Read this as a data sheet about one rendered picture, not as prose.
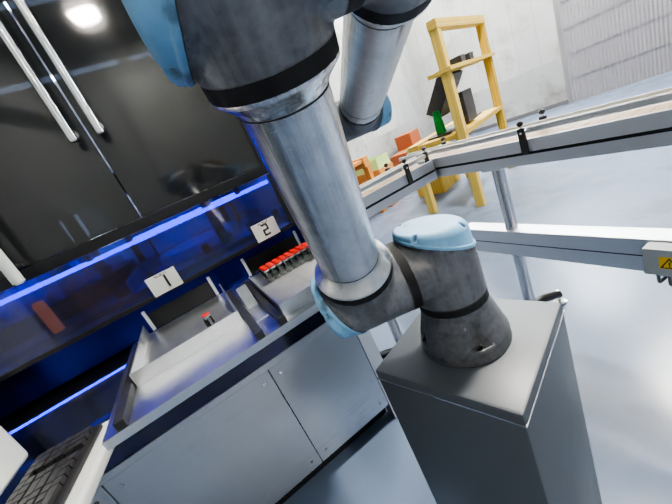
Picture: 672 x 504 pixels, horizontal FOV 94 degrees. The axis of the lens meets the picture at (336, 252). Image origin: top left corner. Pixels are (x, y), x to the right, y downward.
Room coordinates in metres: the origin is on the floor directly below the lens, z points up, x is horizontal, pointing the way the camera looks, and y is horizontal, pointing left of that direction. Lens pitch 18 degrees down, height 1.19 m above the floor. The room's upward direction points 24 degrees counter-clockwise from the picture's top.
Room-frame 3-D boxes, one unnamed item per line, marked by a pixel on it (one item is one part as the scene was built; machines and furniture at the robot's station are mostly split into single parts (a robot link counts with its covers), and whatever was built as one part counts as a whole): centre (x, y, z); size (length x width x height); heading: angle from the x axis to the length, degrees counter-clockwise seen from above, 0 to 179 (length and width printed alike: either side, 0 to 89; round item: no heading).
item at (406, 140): (6.90, -2.47, 0.37); 1.28 x 0.97 x 0.73; 129
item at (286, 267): (0.97, 0.15, 0.91); 0.18 x 0.02 x 0.05; 111
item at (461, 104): (3.94, -1.75, 0.89); 1.38 x 1.25 x 1.79; 128
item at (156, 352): (0.84, 0.47, 0.90); 0.34 x 0.26 x 0.04; 22
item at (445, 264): (0.47, -0.14, 0.96); 0.13 x 0.12 x 0.14; 90
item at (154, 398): (0.84, 0.28, 0.87); 0.70 x 0.48 x 0.02; 112
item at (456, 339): (0.47, -0.15, 0.84); 0.15 x 0.15 x 0.10
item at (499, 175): (1.27, -0.76, 0.46); 0.09 x 0.09 x 0.77; 22
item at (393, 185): (1.41, -0.25, 0.92); 0.69 x 0.15 x 0.16; 112
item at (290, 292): (0.86, 0.11, 0.90); 0.34 x 0.26 x 0.04; 21
